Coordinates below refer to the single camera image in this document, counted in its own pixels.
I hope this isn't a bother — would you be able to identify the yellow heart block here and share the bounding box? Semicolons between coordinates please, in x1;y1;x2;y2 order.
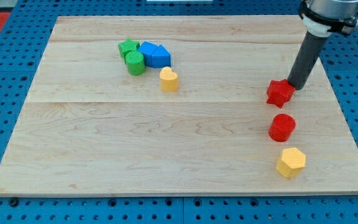
160;67;178;91

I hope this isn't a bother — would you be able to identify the green star block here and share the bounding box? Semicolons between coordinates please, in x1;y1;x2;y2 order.
118;39;140;58

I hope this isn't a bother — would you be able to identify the red star block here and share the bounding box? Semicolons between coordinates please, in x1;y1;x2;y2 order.
267;79;295;108

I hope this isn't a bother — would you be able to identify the wooden board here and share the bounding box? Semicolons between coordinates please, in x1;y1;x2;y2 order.
0;16;358;198

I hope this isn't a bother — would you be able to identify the blue triangle block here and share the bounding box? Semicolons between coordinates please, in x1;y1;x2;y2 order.
151;45;171;68

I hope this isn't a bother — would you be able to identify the green cylinder block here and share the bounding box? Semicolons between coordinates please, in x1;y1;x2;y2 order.
125;51;145;76

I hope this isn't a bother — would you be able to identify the blue cube block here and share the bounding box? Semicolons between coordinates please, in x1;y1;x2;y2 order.
137;41;158;67

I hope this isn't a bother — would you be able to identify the red cylinder block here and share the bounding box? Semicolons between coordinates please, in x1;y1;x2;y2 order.
268;114;296;142

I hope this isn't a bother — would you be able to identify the yellow hexagon block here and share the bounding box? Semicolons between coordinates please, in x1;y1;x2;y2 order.
276;147;306;178

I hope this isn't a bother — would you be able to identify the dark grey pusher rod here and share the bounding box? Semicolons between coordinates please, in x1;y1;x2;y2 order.
287;31;328;90

